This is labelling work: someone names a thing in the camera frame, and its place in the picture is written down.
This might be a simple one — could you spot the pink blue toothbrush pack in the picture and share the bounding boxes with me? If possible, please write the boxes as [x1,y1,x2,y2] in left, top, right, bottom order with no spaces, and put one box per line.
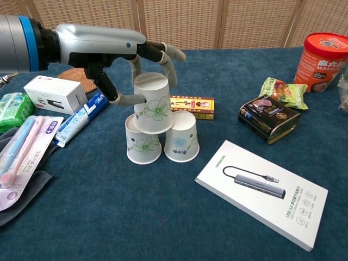
[0,115,65,212]

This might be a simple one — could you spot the grey cloth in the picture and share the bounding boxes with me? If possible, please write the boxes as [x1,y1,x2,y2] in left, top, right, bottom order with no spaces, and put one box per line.
[0,126,55,227]

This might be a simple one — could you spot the woven bamboo folding screen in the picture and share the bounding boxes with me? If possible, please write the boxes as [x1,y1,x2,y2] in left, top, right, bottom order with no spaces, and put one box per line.
[0,0,348,57]

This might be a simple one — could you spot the round woven rattan coaster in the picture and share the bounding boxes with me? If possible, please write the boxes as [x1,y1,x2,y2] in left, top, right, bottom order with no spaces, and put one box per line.
[57,67,96,91]

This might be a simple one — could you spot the white stapler box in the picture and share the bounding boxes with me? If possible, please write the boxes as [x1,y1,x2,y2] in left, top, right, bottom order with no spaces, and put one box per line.
[23,75,88,115]

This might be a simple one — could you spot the white floral paper cup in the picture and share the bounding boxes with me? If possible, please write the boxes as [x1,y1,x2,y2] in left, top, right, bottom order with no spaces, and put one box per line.
[132,72,174,135]
[164,110,200,163]
[124,114,163,165]

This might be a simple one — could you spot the green wet wipes pack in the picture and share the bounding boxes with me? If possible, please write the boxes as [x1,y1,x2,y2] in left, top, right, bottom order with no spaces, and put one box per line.
[0,92,35,134]

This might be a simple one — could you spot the white USB hub box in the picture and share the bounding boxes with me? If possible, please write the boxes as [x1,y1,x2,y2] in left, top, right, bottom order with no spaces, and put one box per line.
[194,140,329,252]

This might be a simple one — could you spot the blue white toothpaste tube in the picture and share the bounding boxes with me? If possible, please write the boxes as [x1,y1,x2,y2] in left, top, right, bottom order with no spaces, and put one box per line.
[54,91,110,148]

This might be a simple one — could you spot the blue table cloth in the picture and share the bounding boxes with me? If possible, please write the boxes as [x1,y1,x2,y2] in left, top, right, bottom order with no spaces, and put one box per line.
[0,46,348,261]

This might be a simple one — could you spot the red instant noodle tub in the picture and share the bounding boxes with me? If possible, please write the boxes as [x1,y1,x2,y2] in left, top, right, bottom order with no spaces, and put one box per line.
[294,32,348,93]

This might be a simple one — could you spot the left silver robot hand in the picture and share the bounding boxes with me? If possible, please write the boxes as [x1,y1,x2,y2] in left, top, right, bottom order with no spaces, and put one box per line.
[55,23,187,108]

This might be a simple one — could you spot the small yellow red box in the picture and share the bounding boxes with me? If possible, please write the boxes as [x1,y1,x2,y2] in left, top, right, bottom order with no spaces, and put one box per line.
[170,94,218,121]

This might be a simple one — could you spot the green snack packet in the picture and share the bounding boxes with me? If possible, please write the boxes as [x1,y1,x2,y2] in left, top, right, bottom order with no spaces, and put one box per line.
[258,77,309,110]

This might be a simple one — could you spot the black glossy packet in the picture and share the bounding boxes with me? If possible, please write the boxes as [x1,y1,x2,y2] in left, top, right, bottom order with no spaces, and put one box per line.
[238,94,302,145]

